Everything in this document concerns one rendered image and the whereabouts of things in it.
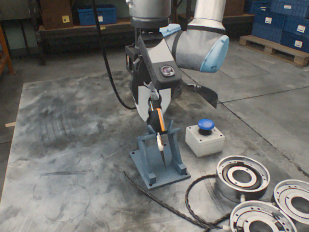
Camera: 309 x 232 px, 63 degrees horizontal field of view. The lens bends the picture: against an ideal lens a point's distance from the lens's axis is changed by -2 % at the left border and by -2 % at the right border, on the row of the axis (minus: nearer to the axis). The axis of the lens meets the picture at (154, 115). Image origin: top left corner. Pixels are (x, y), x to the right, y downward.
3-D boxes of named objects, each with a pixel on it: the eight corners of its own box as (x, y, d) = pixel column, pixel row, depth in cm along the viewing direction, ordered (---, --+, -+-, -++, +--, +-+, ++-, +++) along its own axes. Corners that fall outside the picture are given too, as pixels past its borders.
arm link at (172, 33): (154, 57, 95) (154, 19, 88) (188, 63, 90) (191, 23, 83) (137, 67, 86) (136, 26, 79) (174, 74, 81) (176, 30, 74)
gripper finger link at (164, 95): (162, 105, 62) (158, 69, 56) (173, 117, 57) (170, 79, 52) (150, 109, 61) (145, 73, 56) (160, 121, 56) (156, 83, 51)
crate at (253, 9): (261, 10, 472) (264, -3, 461) (275, 14, 441) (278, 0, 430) (237, 11, 459) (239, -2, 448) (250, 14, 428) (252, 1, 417)
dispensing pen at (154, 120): (163, 173, 53) (145, 94, 53) (157, 171, 57) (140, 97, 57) (173, 171, 53) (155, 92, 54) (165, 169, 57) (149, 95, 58)
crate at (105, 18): (113, 19, 391) (112, 3, 380) (117, 24, 360) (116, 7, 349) (78, 21, 378) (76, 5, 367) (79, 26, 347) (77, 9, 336)
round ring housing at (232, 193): (214, 166, 59) (216, 152, 57) (261, 172, 57) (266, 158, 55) (213, 201, 50) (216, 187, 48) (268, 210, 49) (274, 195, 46)
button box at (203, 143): (223, 151, 64) (226, 135, 61) (197, 157, 62) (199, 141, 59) (206, 133, 70) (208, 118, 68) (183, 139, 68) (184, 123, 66)
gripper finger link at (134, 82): (148, 100, 54) (153, 60, 50) (151, 104, 53) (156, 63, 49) (127, 101, 52) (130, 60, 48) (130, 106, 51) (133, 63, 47)
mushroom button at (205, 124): (215, 141, 63) (218, 124, 61) (201, 144, 62) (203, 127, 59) (207, 132, 66) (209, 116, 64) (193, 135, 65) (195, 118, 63)
